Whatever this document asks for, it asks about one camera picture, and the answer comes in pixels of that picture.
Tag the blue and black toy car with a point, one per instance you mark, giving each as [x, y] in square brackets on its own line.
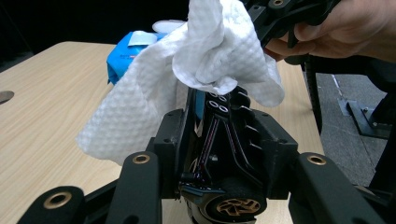
[227, 161]

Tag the blue wet wipes pack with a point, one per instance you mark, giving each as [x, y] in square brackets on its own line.
[124, 59]

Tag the white wet wipe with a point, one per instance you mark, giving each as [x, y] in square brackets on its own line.
[140, 102]

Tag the black stand base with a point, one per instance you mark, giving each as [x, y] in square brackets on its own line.
[370, 119]

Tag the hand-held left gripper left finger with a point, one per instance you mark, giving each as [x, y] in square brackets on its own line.
[168, 140]

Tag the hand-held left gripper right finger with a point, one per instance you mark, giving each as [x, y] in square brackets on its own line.
[280, 161]

